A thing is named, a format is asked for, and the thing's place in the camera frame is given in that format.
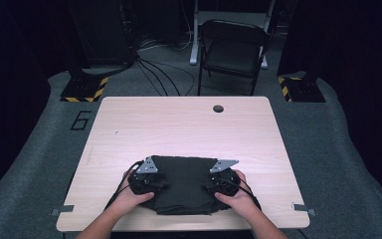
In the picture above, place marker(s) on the black table grommet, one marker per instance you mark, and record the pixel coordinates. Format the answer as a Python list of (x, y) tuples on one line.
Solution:
[(218, 109)]

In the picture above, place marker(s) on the striped black stand base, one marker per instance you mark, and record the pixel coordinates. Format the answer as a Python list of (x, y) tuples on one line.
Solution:
[(83, 89), (303, 91)]

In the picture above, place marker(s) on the person's left hand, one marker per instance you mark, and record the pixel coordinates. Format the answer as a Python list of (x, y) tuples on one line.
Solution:
[(126, 199)]

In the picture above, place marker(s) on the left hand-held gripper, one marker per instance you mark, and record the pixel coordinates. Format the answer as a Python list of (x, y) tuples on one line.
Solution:
[(146, 182)]

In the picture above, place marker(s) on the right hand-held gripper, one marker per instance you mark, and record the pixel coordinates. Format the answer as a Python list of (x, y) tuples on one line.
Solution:
[(225, 182)]

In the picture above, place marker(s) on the grey metal table bracket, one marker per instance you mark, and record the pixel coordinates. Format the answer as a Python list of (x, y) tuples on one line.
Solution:
[(63, 209), (304, 209)]

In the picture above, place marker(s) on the person's right hand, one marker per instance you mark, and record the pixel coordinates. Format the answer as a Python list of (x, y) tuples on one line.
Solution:
[(242, 200)]

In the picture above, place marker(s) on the black folding chair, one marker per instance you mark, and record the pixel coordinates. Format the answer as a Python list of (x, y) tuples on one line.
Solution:
[(232, 53)]

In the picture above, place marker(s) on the dark grey garment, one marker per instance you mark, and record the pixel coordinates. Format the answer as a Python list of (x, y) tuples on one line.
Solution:
[(185, 186)]

